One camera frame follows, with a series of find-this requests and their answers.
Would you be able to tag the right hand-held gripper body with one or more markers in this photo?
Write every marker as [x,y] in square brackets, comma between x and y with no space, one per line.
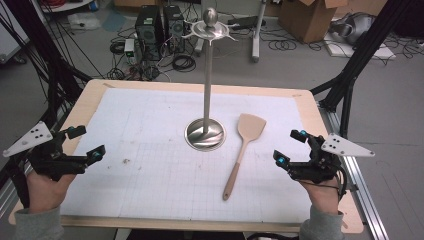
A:
[325,163]

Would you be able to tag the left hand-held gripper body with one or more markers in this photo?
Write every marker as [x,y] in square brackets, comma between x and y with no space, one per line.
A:
[50,160]

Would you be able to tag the steel utensil stand with hooks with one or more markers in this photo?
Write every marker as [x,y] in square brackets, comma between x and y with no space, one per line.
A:
[207,100]

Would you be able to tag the person's right hand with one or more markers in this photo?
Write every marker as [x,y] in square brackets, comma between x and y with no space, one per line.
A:
[323,198]

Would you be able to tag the person's left hand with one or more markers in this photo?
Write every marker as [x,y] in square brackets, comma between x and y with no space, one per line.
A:
[45,195]

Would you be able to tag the white grid mat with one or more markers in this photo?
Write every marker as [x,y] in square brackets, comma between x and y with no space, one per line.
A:
[150,186]

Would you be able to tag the small white device box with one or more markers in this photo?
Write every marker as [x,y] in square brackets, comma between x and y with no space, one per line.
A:
[129,47]

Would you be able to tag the white metal stand leg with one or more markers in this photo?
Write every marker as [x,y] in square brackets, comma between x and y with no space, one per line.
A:
[257,33]

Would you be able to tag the clear plastic bag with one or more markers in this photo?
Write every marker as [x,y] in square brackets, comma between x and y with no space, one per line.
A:
[83,21]

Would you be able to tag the brown cardboard box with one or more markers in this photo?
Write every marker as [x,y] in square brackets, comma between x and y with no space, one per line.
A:
[310,18]

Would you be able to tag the white flat board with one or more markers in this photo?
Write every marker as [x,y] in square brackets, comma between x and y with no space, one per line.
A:
[383,52]

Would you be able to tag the grey bag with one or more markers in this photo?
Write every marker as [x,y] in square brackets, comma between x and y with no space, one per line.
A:
[356,28]

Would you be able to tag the black computer tower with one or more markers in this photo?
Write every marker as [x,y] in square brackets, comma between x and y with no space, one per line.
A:
[173,28]
[148,33]

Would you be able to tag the black power strip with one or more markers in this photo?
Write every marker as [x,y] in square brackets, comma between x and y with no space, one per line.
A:
[245,22]

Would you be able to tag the white round table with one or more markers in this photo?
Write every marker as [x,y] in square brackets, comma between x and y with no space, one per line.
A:
[66,6]

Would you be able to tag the aluminium rail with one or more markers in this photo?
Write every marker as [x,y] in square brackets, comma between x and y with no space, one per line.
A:
[360,186]

